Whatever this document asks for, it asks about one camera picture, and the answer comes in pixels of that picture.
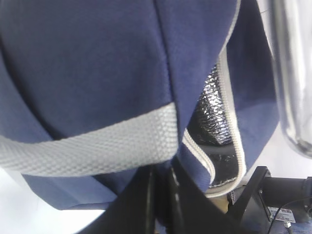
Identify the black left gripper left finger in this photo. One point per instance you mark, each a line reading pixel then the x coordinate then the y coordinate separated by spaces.
pixel 133 212

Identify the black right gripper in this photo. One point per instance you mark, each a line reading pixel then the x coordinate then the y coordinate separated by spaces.
pixel 273 205

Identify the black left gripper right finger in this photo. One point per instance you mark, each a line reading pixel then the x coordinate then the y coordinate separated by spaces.
pixel 191 211

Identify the navy blue lunch bag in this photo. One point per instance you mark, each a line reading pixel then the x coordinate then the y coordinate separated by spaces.
pixel 91 90

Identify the green lidded lunch box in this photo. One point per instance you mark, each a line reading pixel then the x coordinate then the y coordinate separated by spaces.
pixel 291 31

